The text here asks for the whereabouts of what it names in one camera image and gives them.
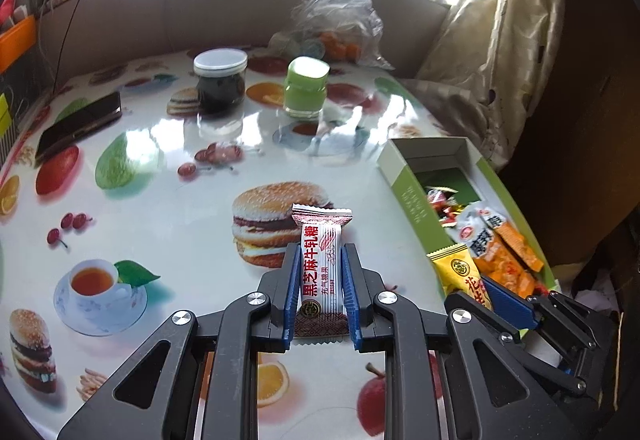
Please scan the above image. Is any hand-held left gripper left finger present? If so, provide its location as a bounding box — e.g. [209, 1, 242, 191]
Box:
[56, 243, 302, 440]

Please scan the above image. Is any yellow snack packet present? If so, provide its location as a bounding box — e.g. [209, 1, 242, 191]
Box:
[426, 243, 496, 313]

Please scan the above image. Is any thin black cable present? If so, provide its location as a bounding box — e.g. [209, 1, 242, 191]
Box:
[52, 0, 93, 91]

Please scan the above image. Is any orange box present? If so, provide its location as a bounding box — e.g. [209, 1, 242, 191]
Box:
[0, 15, 38, 74]

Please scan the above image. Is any black smartphone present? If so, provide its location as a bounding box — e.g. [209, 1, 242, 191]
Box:
[34, 91, 123, 166]

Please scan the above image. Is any food printed tablecloth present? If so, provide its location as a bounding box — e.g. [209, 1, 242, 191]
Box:
[0, 43, 556, 440]

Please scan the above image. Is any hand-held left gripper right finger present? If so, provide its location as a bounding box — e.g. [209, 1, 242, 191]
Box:
[340, 243, 586, 440]

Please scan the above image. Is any white red candy packet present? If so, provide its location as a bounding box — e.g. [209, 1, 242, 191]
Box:
[291, 203, 355, 345]

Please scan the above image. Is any yellow green box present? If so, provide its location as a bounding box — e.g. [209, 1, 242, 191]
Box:
[0, 93, 13, 141]

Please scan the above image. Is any dark jar with clear lid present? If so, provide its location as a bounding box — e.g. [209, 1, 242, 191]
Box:
[193, 49, 249, 116]

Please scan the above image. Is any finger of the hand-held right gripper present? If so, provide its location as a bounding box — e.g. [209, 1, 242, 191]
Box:
[446, 291, 571, 391]
[482, 277, 606, 343]

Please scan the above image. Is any green cardboard box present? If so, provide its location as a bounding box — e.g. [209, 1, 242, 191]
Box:
[376, 136, 558, 316]

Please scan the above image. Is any cream patterned curtain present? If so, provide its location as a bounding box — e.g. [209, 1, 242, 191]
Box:
[400, 0, 561, 171]

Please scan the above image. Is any green plastic jar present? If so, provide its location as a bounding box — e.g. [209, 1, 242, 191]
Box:
[283, 56, 331, 121]

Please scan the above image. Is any orange grey snack pouch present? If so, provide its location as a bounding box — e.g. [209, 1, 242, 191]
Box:
[492, 219, 547, 273]
[452, 203, 538, 298]

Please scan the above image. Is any clear plastic bag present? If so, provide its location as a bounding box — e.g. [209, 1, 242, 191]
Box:
[267, 0, 396, 71]

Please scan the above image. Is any red triangular snack packet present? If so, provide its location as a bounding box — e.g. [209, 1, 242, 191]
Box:
[425, 189, 458, 213]

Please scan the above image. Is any red printed box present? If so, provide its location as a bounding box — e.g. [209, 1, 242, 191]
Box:
[0, 0, 21, 28]

